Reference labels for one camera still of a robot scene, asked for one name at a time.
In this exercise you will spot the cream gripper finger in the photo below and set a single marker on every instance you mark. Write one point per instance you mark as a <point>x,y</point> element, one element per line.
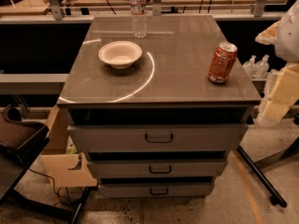
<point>269,35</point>
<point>284,94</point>

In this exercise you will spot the orange soda can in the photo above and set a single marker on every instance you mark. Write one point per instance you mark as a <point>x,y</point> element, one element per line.
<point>222,62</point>

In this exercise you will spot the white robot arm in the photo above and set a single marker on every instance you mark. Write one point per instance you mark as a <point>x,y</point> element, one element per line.
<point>286,48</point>

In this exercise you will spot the clear plastic water bottle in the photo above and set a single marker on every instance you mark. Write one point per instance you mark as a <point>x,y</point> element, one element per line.
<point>139,18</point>

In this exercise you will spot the clear bottles behind cabinet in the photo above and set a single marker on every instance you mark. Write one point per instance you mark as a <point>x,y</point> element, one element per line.
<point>257,69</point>

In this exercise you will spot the top grey drawer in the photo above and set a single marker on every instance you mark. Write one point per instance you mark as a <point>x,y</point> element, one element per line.
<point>157,138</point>

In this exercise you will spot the grey drawer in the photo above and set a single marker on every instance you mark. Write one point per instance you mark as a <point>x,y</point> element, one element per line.
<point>161,168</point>
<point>157,138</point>
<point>158,190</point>

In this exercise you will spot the black floor stand leg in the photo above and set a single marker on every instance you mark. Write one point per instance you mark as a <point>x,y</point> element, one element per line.
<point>275,197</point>

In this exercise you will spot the white foam bowl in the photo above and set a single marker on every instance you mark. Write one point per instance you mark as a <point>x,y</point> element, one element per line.
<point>120,54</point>

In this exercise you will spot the bottom grey drawer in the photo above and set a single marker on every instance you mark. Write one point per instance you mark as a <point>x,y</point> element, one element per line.
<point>158,190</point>

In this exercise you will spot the middle grey drawer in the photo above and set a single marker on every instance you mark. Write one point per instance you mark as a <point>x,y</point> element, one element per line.
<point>161,168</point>

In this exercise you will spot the cardboard box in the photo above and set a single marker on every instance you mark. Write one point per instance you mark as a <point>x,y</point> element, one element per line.
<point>68,170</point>

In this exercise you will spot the metal railing frame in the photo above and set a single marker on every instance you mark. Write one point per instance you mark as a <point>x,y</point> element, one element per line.
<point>86,10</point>

